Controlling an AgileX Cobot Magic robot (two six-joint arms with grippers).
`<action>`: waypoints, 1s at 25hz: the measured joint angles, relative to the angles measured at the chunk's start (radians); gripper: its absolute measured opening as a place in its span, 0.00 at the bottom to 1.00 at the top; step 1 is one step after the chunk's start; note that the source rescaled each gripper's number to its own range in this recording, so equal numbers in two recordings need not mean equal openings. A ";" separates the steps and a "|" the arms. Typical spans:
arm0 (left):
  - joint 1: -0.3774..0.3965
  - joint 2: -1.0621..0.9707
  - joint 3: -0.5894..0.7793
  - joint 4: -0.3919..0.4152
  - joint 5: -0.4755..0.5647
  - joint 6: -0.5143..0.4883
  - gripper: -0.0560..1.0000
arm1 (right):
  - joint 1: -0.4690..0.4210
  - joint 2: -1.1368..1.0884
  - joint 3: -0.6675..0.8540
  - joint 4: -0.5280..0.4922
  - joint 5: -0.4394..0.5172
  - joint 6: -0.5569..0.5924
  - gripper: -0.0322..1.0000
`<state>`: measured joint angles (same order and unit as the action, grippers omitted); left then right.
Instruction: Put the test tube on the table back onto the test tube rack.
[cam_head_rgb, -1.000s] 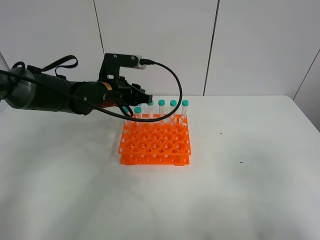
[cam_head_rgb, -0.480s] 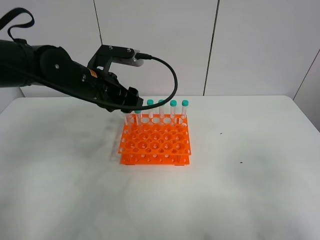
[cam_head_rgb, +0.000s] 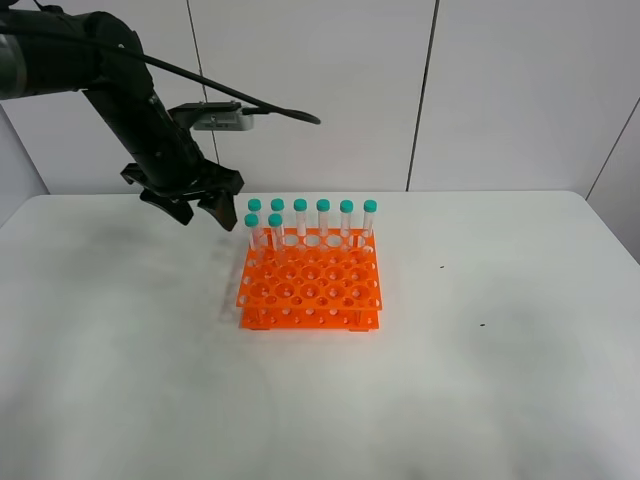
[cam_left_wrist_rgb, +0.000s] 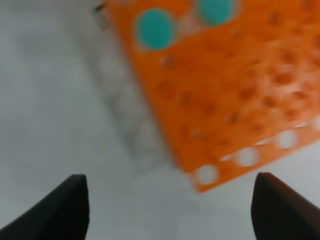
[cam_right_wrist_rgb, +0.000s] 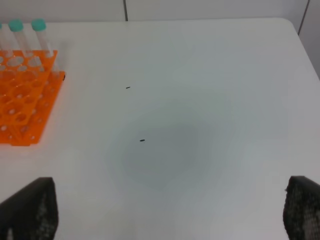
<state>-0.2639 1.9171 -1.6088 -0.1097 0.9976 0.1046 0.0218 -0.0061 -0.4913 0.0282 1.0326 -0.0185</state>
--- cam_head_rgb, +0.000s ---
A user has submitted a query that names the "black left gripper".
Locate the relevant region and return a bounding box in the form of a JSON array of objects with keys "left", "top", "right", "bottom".
[{"left": 121, "top": 151, "right": 244, "bottom": 231}]

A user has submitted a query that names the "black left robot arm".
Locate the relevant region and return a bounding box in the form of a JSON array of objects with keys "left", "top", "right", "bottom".
[{"left": 1, "top": 1, "right": 244, "bottom": 231}]

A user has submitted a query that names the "front-row teal-capped test tube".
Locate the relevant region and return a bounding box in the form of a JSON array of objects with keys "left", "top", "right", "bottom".
[{"left": 244, "top": 213, "right": 264, "bottom": 264}]

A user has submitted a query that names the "back-row test tube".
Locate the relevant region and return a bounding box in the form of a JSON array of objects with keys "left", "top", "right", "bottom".
[
  {"left": 293, "top": 198, "right": 307, "bottom": 238},
  {"left": 248, "top": 198, "right": 264, "bottom": 230},
  {"left": 270, "top": 198, "right": 285, "bottom": 214},
  {"left": 340, "top": 199, "right": 354, "bottom": 239},
  {"left": 362, "top": 199, "right": 377, "bottom": 238},
  {"left": 316, "top": 199, "right": 330, "bottom": 238}
]

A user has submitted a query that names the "orange test tube rack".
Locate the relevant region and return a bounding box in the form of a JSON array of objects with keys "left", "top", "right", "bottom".
[{"left": 236, "top": 228, "right": 383, "bottom": 331}]

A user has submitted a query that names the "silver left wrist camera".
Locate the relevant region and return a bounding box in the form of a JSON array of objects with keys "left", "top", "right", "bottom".
[{"left": 168, "top": 101, "right": 254, "bottom": 132}]

